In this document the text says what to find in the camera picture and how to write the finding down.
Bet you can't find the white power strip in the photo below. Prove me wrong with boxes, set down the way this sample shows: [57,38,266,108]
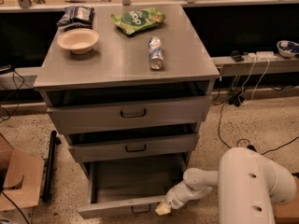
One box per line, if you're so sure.
[249,51,277,61]

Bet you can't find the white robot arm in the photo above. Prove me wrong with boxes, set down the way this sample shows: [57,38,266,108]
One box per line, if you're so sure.
[155,147,297,224]

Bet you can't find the right cardboard box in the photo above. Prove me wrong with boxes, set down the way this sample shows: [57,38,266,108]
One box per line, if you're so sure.
[275,177,299,224]

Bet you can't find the black floor cable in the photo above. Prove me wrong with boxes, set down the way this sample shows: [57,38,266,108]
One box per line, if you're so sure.
[217,101,299,157]

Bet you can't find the grey bottom drawer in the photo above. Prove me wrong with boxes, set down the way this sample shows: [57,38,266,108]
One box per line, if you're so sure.
[78,153,187,219]

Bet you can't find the small black device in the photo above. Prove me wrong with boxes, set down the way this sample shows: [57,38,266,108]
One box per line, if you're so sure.
[231,50,244,63]

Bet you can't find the silver soda can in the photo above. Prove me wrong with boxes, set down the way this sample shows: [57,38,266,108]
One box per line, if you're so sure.
[149,37,164,70]

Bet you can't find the grey drawer cabinet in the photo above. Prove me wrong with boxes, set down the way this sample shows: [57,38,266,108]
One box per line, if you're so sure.
[33,4,221,173]

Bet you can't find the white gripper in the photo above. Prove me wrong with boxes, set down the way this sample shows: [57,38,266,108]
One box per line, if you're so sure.
[155,184,190,216]

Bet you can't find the dark blue snack bag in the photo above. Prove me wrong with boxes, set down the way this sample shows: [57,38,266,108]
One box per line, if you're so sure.
[57,6,94,27]

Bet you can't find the black bar left floor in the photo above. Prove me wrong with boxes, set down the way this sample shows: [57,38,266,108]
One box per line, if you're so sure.
[42,131,61,203]

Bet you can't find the beige paper bowl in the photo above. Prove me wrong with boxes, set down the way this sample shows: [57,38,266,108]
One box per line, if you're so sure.
[57,28,99,54]

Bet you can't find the black bar floor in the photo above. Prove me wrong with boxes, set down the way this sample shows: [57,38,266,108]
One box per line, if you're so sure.
[42,131,61,203]
[247,145,257,152]

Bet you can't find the green chip bag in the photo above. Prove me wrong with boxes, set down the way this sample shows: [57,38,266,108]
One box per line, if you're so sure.
[111,7,165,35]

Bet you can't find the white cable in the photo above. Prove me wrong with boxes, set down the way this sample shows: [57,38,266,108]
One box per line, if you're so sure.
[238,58,272,106]

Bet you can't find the left cardboard box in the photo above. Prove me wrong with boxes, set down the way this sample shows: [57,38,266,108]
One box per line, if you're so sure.
[0,134,44,211]

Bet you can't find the grey drawer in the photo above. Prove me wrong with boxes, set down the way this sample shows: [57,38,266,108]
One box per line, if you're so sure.
[69,133,199,162]
[48,96,211,134]
[78,153,187,219]

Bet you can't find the black power adapter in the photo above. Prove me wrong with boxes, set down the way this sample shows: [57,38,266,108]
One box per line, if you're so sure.
[229,94,245,107]

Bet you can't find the black bar right floor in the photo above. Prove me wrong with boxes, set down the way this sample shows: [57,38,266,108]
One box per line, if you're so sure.
[247,145,257,152]

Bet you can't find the grey top drawer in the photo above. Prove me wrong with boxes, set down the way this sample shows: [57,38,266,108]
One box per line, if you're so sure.
[48,96,211,134]

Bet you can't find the grey middle drawer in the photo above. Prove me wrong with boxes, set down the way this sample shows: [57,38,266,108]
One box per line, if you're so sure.
[69,133,199,162]

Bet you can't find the cardboard box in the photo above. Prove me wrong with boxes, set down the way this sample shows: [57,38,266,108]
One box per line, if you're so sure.
[275,177,299,224]
[0,134,44,211]

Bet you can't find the blue white bowl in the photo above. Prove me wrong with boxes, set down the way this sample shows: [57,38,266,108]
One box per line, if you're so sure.
[277,40,299,58]

